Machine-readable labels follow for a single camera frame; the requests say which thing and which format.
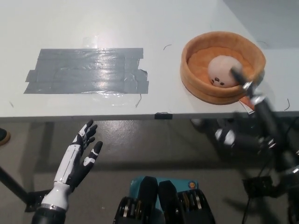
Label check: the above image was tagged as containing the grey duct tape patch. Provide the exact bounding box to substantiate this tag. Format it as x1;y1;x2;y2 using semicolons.
23;47;150;95

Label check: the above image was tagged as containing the dark shoe with tan sole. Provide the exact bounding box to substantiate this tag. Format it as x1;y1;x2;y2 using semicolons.
0;127;11;147

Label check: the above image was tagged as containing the orange fabric tag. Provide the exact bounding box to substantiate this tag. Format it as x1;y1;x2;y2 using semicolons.
239;98;256;115

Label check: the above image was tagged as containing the black table leg foot bracket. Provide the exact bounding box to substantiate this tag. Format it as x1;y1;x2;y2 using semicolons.
24;189;52;212

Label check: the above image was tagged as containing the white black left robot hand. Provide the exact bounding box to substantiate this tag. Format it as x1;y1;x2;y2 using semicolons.
42;119;104;209

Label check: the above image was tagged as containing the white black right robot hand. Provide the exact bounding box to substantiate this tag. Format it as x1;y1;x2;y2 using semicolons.
214;66;289;165

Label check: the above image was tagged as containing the black table leg with bracket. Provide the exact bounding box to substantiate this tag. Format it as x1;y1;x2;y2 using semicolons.
241;176;281;199

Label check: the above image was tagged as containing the black robot torso teal top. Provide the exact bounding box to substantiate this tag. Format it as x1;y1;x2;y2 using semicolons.
113;175;216;224

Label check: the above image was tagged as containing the orange soft round plate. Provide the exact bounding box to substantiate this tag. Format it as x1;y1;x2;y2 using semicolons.
180;32;267;105

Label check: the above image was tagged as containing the white plush dumpling with face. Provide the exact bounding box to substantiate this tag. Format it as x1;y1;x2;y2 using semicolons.
207;56;243;87

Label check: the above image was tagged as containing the black diagonal table leg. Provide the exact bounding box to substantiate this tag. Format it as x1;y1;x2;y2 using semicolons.
0;165;29;206

